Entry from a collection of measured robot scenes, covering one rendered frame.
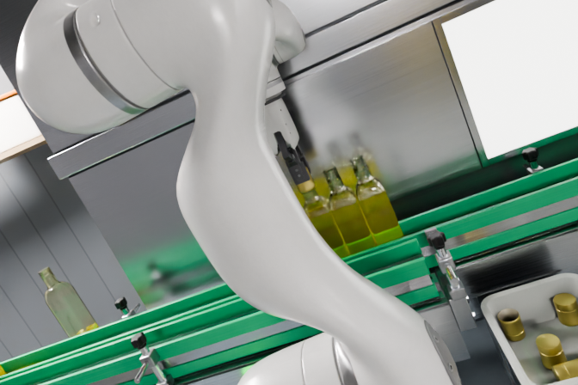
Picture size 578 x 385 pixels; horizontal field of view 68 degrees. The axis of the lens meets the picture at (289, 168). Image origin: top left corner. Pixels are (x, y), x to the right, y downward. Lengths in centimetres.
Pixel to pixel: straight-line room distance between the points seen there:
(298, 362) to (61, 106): 32
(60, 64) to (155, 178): 76
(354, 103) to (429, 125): 17
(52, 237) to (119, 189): 250
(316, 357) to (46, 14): 39
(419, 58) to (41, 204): 307
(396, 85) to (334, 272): 62
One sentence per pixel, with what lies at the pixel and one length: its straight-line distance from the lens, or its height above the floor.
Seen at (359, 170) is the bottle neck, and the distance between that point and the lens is 85.
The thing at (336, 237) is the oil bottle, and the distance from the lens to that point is 89.
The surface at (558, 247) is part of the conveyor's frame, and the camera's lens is 95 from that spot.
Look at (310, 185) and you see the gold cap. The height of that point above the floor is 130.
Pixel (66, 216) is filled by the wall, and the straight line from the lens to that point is 360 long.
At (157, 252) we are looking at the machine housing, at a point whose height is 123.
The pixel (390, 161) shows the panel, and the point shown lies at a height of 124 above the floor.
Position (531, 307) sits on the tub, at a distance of 91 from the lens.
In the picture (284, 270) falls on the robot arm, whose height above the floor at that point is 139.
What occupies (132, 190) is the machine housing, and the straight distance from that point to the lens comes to 116.
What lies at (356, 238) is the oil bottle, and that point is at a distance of 89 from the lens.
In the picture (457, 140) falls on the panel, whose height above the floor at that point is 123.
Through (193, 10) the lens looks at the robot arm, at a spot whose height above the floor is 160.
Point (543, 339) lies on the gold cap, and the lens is 84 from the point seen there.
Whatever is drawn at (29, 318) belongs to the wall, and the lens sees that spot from 388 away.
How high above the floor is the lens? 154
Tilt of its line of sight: 13 degrees down
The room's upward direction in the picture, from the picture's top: 25 degrees counter-clockwise
